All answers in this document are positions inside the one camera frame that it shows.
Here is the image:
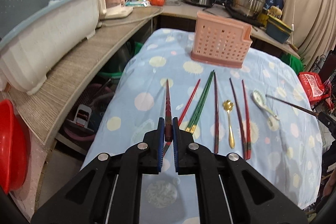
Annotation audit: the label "dark brown chopstick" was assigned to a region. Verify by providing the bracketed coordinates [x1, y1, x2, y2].
[265, 94, 318, 118]

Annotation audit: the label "dark maroon chopstick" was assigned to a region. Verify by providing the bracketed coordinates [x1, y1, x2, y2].
[214, 73, 219, 154]

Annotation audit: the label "white ceramic spoon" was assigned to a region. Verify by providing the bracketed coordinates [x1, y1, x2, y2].
[252, 90, 280, 121]

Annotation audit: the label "red chopstick black end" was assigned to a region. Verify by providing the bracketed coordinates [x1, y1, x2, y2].
[241, 80, 252, 160]

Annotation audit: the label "blue wet wipes pack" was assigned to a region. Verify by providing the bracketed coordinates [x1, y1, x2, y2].
[125, 0, 151, 7]

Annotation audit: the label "bright red chopstick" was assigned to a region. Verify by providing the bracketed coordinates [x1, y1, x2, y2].
[178, 79, 201, 126]

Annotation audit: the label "beige curtain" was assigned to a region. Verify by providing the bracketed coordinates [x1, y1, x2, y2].
[282, 0, 335, 69]

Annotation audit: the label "red plastic bag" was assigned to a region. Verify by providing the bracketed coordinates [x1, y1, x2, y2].
[298, 72, 331, 105]

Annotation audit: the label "pink perforated utensil basket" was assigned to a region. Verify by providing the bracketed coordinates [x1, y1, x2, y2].
[191, 11, 252, 68]

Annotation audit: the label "white dish rack tub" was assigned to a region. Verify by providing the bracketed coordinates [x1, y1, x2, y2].
[1, 0, 99, 95]

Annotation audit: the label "red tomato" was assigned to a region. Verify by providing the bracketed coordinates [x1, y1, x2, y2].
[150, 0, 165, 6]

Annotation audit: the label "black induction cooktop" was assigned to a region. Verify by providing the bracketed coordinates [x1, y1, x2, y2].
[224, 5, 264, 27]

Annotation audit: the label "green chopstick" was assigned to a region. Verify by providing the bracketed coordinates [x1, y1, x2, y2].
[185, 70, 214, 132]
[188, 70, 215, 134]

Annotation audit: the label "dark brown-red chopstick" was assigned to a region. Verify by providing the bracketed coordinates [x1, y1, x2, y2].
[229, 79, 248, 160]

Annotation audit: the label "dark red patterned chopstick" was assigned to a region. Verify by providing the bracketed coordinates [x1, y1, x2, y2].
[163, 79, 173, 155]

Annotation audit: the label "green plastic bag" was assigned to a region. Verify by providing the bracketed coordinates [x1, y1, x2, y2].
[280, 53, 304, 74]

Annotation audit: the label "red plastic basin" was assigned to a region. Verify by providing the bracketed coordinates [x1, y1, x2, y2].
[1, 99, 30, 194]

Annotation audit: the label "gold flower spoon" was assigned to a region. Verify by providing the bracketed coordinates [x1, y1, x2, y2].
[223, 100, 235, 149]

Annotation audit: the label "blue yellow stacked bowls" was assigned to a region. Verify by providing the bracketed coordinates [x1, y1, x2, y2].
[265, 15, 293, 44]

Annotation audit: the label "blue polka dot tablecloth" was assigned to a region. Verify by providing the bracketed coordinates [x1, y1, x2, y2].
[85, 28, 322, 209]

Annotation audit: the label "grey wood countertop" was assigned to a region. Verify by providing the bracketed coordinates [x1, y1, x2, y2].
[7, 2, 301, 151]

